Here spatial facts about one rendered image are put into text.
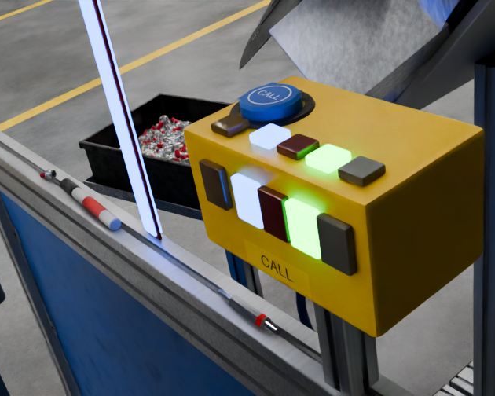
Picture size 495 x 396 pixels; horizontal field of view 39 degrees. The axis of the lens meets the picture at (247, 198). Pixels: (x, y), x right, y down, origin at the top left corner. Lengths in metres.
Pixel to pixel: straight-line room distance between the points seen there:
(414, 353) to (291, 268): 1.39
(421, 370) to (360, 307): 1.37
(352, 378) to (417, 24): 0.41
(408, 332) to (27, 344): 1.05
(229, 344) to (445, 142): 0.32
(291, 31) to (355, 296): 0.48
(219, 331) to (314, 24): 0.36
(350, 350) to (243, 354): 0.15
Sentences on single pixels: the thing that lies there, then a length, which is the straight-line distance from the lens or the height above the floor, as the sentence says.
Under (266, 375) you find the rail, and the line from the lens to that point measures 0.61.
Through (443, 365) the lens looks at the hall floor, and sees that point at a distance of 1.77.
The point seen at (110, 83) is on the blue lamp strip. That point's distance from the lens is 0.67.
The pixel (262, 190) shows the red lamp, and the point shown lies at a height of 1.06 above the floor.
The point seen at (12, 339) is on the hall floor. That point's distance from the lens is 2.16.
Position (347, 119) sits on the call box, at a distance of 0.43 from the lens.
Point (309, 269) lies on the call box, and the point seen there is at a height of 1.01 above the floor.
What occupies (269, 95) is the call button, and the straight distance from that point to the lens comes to 0.45.
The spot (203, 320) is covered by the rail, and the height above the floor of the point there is 0.84.
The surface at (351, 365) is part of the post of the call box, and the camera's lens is 0.51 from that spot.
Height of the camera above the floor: 1.26
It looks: 31 degrees down
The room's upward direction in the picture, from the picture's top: 11 degrees counter-clockwise
